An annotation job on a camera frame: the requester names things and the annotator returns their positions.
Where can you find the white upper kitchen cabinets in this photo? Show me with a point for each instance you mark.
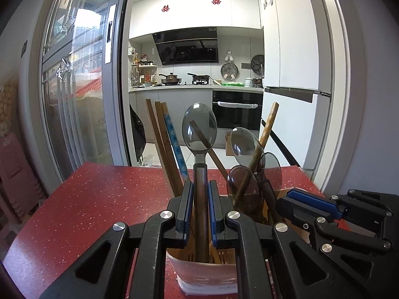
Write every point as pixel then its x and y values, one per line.
pixel 193 15

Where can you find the spice rack with bottles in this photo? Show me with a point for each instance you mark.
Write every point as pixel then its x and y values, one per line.
pixel 145 71

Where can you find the pink plastic stools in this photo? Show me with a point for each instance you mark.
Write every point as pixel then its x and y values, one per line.
pixel 18 180

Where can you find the plain bamboo chopstick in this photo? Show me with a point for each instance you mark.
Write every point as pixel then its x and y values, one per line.
pixel 158 130
pixel 164 130

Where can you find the black frying pan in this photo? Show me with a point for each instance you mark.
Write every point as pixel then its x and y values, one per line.
pixel 199 77

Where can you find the black built-in oven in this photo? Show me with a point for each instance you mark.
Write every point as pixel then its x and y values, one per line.
pixel 237 118

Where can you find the round metal trivet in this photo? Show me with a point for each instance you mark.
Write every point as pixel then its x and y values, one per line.
pixel 229 71

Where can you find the black hanging bag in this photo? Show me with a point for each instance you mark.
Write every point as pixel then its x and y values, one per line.
pixel 138 130

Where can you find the white enamel pot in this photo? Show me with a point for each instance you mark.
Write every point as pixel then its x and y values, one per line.
pixel 249 82

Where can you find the beige bubbled roll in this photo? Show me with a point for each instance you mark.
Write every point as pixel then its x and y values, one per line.
pixel 7 106

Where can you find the green cutting board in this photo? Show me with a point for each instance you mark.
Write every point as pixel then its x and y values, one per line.
pixel 234 84

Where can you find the cardboard box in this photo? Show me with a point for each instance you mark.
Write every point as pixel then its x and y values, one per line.
pixel 228 144

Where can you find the gas stove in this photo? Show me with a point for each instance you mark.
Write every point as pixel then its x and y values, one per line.
pixel 199 82

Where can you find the beige utensil holder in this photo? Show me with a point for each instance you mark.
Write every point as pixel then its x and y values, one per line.
pixel 202 274

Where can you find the thin dark chopstick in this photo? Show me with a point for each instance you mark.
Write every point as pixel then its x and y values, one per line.
pixel 215 158

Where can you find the transparent grey plastic spoon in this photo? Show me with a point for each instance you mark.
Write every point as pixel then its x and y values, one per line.
pixel 273 168
pixel 249 193
pixel 241 143
pixel 199 177

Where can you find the black range hood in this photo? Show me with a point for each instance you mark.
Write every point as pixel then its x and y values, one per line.
pixel 187 49

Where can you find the small white wall device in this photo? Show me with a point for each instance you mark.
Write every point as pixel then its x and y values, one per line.
pixel 131 51

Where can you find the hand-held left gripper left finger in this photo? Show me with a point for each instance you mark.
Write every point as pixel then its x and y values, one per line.
pixel 188 205

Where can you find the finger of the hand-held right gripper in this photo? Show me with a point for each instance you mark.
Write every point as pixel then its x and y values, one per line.
pixel 296 215
pixel 311 201

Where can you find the clear plastic bag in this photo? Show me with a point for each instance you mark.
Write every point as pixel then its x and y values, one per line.
pixel 148 160

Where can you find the white refrigerator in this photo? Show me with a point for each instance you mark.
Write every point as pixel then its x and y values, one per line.
pixel 293 37

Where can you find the sliding glass door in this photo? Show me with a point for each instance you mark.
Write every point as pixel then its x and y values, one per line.
pixel 84 115

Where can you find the light bamboo chopstick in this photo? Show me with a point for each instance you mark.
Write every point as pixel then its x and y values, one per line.
pixel 264 130

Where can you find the red plastic basket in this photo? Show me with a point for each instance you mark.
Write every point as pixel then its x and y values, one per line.
pixel 89 87

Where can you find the blue floral chopstick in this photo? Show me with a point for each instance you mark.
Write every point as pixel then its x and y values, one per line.
pixel 172 130

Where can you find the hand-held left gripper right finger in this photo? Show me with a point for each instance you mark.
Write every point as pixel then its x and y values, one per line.
pixel 213 208

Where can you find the steel pot with lid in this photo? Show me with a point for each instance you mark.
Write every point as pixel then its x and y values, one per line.
pixel 170 78

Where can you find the round dark wall rack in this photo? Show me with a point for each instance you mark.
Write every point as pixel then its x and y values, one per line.
pixel 258 63

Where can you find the grey lower kitchen cabinets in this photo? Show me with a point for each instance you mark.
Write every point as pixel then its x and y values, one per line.
pixel 174 106

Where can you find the wall switch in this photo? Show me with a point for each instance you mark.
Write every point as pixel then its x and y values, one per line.
pixel 24 49

